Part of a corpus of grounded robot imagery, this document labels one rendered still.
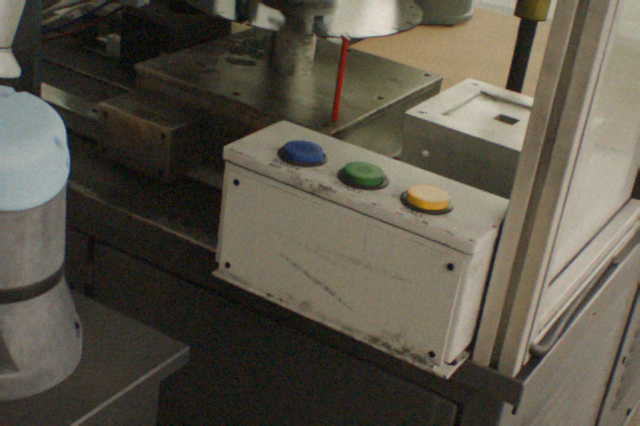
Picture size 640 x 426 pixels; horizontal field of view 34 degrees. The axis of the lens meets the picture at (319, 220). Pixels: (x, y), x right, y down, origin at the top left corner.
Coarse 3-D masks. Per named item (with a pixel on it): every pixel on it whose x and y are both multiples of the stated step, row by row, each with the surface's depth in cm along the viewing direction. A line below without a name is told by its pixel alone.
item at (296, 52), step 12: (276, 36) 139; (288, 36) 138; (300, 36) 138; (312, 36) 139; (276, 48) 140; (288, 48) 139; (300, 48) 139; (312, 48) 141; (276, 60) 140; (288, 60) 140; (300, 60) 140; (312, 60) 142; (288, 72) 140; (300, 72) 141
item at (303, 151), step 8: (288, 144) 105; (296, 144) 105; (304, 144) 105; (312, 144) 105; (288, 152) 103; (296, 152) 103; (304, 152) 103; (312, 152) 104; (320, 152) 104; (296, 160) 103; (304, 160) 103; (312, 160) 103
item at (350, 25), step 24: (192, 0) 130; (216, 0) 132; (240, 0) 133; (264, 0) 135; (360, 0) 141; (384, 0) 143; (408, 0) 144; (264, 24) 125; (288, 24) 127; (312, 24) 128; (336, 24) 129; (360, 24) 131; (384, 24) 132; (408, 24) 134
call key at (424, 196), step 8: (408, 192) 98; (416, 192) 98; (424, 192) 99; (432, 192) 99; (440, 192) 99; (408, 200) 98; (416, 200) 97; (424, 200) 97; (432, 200) 97; (440, 200) 97; (448, 200) 98; (432, 208) 97; (440, 208) 97
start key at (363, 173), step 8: (344, 168) 101; (352, 168) 101; (360, 168) 102; (368, 168) 102; (376, 168) 102; (344, 176) 101; (352, 176) 100; (360, 176) 100; (368, 176) 100; (376, 176) 100; (360, 184) 100; (368, 184) 100; (376, 184) 100
